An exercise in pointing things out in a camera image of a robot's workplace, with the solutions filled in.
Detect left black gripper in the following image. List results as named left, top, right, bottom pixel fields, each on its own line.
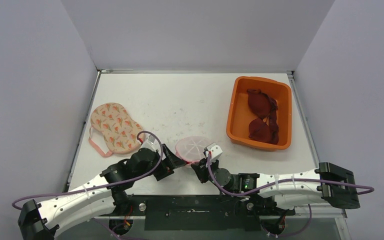
left=134, top=144, right=186, bottom=181

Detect white mesh pink-trimmed laundry bag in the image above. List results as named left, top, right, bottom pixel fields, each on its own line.
left=175, top=136, right=213, bottom=169

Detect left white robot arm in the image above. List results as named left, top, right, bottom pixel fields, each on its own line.
left=17, top=144, right=186, bottom=240

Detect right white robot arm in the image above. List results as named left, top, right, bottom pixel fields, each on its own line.
left=191, top=159, right=360, bottom=215

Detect floral beige bra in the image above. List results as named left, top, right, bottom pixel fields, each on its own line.
left=88, top=102, right=145, bottom=158

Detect dark red bra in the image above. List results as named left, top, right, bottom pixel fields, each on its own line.
left=246, top=88, right=279, bottom=145

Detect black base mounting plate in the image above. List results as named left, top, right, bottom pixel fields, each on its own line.
left=108, top=195, right=296, bottom=232

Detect orange plastic basin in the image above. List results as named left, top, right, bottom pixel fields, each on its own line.
left=226, top=76, right=292, bottom=151

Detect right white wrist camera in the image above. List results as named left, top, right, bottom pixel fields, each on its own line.
left=203, top=142, right=223, bottom=163

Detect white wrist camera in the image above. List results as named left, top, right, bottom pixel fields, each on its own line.
left=140, top=135, right=160, bottom=152
left=203, top=142, right=223, bottom=163

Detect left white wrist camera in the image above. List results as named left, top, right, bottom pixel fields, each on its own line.
left=140, top=135, right=160, bottom=152

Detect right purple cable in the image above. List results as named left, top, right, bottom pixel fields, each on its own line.
left=206, top=150, right=375, bottom=238

